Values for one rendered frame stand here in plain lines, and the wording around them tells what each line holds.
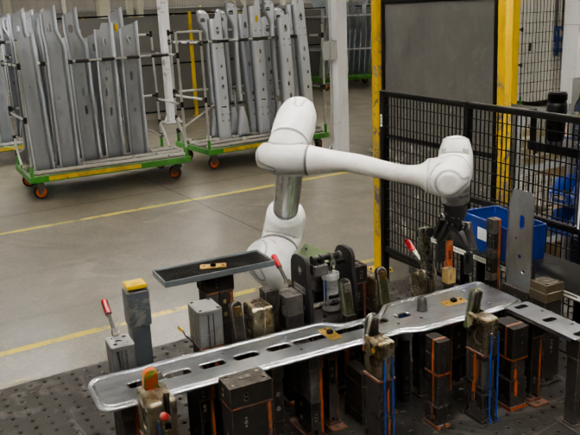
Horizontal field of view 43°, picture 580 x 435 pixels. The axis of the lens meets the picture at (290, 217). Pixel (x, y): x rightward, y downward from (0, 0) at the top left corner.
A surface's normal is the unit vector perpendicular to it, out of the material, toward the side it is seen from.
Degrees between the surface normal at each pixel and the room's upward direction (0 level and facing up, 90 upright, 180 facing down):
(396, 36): 90
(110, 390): 0
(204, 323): 90
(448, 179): 91
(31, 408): 0
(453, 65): 90
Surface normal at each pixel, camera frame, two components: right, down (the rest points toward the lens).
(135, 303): 0.45, 0.22
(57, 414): -0.04, -0.96
